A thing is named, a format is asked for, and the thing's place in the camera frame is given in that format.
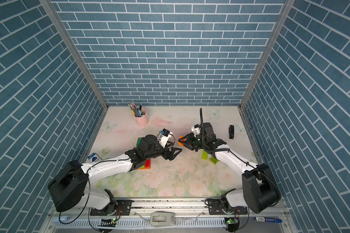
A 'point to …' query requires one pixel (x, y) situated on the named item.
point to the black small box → (231, 131)
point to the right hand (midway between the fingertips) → (180, 141)
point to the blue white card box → (94, 157)
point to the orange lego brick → (181, 144)
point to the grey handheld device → (162, 218)
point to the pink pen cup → (142, 121)
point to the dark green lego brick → (138, 141)
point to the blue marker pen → (259, 219)
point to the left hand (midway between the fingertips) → (180, 148)
